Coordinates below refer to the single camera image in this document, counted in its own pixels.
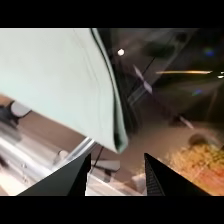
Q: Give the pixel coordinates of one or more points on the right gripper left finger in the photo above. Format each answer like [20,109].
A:
[70,180]

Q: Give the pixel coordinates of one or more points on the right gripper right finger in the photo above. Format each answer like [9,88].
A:
[166,181]

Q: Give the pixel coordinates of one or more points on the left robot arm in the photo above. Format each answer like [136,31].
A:
[11,115]

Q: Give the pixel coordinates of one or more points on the pale green garment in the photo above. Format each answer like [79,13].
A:
[56,83]

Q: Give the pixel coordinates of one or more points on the silver frame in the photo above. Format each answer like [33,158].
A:
[50,160]

